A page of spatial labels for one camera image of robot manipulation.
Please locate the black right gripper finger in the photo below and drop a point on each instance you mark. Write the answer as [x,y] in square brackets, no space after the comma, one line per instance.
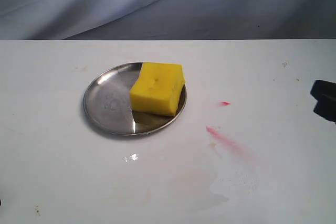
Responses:
[323,89]
[325,108]

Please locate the brownish liquid spill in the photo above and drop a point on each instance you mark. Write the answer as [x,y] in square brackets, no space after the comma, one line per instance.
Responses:
[171,177]

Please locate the round steel plate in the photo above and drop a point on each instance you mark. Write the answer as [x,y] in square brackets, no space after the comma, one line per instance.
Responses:
[107,107]

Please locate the yellow sponge block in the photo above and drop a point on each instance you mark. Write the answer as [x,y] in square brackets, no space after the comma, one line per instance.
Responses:
[158,89]

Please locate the grey backdrop cloth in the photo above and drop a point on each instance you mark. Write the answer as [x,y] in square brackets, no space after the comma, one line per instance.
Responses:
[166,19]

